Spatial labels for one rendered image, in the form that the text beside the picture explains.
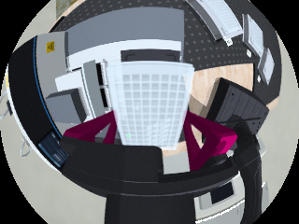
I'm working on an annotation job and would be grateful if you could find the white well plate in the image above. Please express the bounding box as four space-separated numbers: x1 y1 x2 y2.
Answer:
250 20 263 53
107 61 194 150
202 0 242 34

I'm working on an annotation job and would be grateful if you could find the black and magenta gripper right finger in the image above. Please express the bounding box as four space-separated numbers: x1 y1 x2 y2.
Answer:
183 110 237 171

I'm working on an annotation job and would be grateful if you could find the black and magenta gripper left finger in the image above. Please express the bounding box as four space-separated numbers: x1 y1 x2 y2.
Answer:
64 110 117 144

